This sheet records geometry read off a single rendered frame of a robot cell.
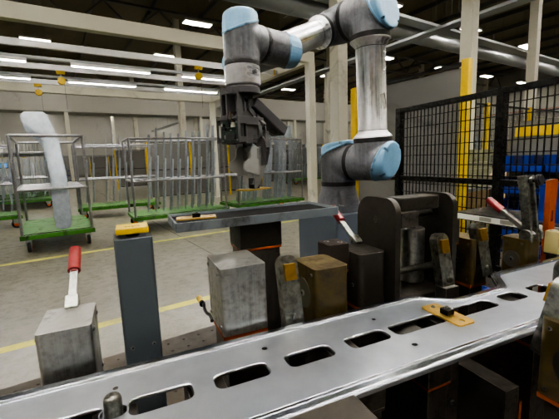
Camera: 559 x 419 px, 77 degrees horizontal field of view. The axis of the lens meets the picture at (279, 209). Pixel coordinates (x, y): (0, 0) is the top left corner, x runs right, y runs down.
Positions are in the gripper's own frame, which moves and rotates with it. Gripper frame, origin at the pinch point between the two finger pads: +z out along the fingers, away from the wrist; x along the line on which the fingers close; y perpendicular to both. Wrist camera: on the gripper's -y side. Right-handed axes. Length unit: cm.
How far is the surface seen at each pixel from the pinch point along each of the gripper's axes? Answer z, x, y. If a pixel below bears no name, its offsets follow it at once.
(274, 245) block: 14.5, 4.3, -1.0
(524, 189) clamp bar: 5, 45, -54
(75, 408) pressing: 23, 13, 44
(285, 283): 16.9, 17.4, 10.6
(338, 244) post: 13.2, 18.0, -5.9
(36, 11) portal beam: -218, -532, -118
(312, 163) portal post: 10, -398, -575
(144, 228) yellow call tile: 7.5, -7.9, 22.9
